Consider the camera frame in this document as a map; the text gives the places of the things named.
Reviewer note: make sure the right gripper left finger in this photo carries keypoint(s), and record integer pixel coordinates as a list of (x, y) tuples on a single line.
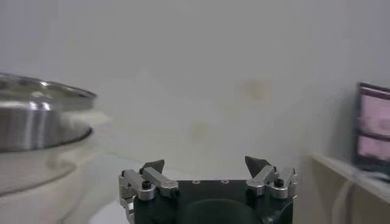
[(155, 179)]

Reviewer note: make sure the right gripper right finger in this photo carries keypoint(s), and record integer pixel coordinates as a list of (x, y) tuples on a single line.
[(265, 178)]

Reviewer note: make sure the stainless steel steamer pot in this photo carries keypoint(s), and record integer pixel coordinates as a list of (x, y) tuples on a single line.
[(30, 182)]

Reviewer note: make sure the stainless steel steamer basket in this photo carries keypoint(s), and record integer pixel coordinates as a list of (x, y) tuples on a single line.
[(36, 128)]

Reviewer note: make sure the white round plate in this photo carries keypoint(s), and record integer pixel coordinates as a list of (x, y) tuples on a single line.
[(106, 216)]

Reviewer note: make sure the white side desk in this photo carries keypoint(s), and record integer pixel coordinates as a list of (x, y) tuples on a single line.
[(341, 170)]

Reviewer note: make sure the black laptop with image windows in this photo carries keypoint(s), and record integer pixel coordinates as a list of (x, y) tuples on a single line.
[(374, 128)]

